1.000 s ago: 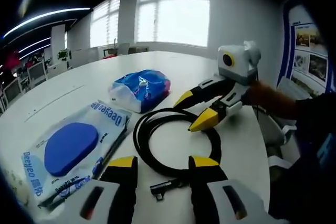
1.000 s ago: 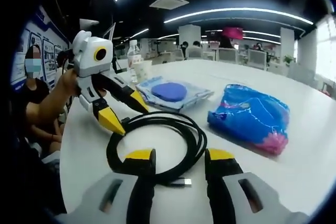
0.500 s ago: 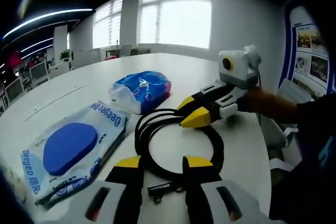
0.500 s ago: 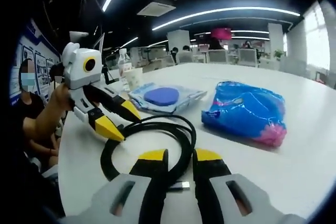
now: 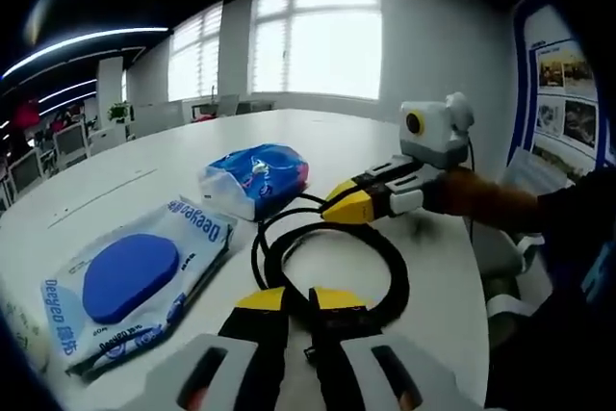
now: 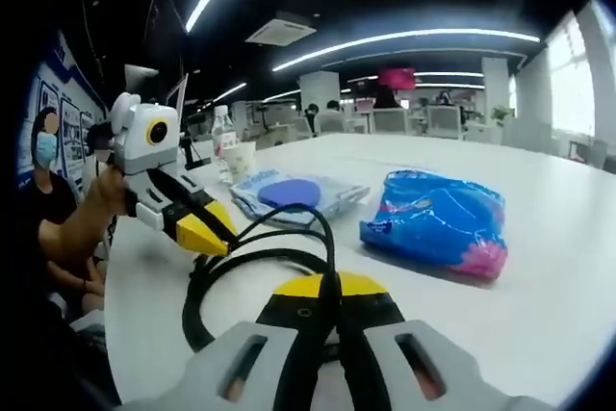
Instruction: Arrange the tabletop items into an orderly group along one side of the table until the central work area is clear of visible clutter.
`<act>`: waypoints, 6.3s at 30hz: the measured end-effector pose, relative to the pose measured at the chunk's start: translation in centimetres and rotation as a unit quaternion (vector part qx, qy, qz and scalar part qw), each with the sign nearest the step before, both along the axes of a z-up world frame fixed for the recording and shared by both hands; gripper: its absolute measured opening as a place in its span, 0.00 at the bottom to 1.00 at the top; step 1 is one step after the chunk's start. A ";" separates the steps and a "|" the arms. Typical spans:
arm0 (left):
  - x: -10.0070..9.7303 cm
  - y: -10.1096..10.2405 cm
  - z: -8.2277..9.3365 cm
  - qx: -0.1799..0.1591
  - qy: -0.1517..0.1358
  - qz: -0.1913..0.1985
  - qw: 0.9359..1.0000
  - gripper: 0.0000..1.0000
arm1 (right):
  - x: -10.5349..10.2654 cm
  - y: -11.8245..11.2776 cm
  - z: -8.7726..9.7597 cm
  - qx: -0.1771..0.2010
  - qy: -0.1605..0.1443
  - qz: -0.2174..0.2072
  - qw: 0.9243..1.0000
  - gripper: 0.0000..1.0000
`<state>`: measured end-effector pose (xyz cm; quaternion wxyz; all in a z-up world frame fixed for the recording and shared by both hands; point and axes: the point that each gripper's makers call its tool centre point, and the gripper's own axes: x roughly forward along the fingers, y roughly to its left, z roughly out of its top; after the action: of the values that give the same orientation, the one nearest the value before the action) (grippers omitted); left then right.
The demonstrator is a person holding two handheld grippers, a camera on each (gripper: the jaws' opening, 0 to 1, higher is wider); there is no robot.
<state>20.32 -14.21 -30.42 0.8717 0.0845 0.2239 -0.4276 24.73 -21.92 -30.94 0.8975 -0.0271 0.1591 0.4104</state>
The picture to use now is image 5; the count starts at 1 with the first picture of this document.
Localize small window with blinds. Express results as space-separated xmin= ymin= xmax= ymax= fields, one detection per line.
xmin=167 ymin=4 xmax=225 ymax=102

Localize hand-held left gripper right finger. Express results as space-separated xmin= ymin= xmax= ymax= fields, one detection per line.
xmin=307 ymin=285 xmax=482 ymax=411

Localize person's black shirt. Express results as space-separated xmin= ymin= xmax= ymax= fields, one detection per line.
xmin=485 ymin=165 xmax=616 ymax=411

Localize large window with blinds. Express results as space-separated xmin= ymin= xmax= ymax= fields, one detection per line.
xmin=252 ymin=0 xmax=384 ymax=100

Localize wet wipes pack blue lid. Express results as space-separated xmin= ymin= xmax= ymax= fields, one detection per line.
xmin=40 ymin=196 xmax=240 ymax=376

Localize green potted plant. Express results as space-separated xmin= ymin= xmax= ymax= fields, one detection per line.
xmin=108 ymin=101 xmax=132 ymax=124

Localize pink hanging screen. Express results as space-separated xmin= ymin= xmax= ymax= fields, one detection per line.
xmin=13 ymin=100 xmax=40 ymax=126

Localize row of white office chairs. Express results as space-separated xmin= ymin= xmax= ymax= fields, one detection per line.
xmin=0 ymin=119 xmax=100 ymax=205

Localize blue tissue pack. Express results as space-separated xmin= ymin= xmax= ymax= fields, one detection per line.
xmin=199 ymin=142 xmax=312 ymax=222

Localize curved ceiling light strip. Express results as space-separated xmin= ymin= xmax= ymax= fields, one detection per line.
xmin=0 ymin=28 xmax=169 ymax=80

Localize person in black shirt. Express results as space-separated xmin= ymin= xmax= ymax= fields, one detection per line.
xmin=507 ymin=0 xmax=603 ymax=176

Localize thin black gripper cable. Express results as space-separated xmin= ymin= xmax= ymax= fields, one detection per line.
xmin=463 ymin=134 xmax=478 ymax=239

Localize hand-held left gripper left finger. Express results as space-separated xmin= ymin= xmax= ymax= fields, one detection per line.
xmin=143 ymin=285 xmax=290 ymax=411

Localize white swivel chair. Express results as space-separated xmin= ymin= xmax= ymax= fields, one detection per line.
xmin=480 ymin=230 xmax=548 ymax=335

